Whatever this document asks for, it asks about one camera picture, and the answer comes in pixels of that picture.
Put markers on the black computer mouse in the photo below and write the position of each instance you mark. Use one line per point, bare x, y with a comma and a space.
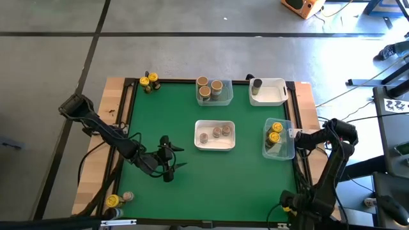
394, 209

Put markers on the black clamp knob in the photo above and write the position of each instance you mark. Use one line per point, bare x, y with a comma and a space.
147, 74
250, 76

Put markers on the black horizontal bar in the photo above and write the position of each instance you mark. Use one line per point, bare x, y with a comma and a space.
48, 223

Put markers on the black stand foot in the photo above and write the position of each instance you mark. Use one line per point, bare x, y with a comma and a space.
367, 82

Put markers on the dark grey desk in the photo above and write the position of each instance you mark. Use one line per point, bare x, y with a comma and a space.
383, 185
393, 134

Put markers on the person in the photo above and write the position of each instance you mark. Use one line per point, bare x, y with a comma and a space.
388, 51

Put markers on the white plastic bin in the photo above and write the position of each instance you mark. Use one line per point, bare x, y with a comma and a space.
214, 146

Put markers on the black table frame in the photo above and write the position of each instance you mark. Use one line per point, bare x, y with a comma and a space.
179, 80

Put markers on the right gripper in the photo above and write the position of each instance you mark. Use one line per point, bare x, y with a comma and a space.
297, 207

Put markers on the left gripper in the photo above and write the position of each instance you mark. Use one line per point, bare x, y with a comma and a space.
167, 159

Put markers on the silver metal bracket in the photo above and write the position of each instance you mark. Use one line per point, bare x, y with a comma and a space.
118, 222

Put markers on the green table mat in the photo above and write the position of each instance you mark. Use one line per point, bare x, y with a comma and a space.
204, 191

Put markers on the orange speaker box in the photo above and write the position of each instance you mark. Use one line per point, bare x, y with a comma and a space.
302, 7

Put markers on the white power adapter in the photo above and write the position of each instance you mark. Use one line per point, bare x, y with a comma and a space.
370, 202

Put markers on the clear plastic bin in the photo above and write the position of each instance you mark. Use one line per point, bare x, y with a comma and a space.
286, 150
225, 99

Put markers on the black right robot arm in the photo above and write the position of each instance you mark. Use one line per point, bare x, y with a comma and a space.
338, 166

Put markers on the white paper with black marks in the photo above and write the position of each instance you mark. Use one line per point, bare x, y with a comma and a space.
396, 105

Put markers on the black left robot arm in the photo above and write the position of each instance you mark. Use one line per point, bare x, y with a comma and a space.
108, 134

